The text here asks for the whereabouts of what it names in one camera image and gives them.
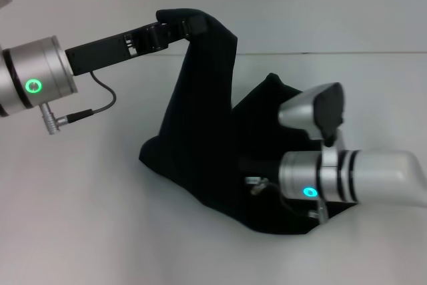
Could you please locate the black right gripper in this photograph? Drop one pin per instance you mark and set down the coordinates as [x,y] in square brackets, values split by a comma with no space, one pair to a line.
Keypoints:
[262,164]

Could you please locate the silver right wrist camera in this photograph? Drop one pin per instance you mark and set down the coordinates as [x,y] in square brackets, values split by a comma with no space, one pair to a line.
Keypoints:
[313,111]

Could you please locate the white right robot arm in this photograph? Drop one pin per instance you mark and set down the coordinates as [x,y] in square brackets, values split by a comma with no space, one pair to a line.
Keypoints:
[360,175]

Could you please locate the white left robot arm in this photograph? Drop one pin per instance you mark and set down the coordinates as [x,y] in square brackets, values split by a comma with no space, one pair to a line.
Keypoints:
[30,78]

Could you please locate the black shirt with FREE print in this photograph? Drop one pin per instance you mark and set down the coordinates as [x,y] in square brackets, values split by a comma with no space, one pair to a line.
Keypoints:
[207,151]

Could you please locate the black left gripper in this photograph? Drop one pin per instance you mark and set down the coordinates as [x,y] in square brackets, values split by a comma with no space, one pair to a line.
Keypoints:
[110,48]

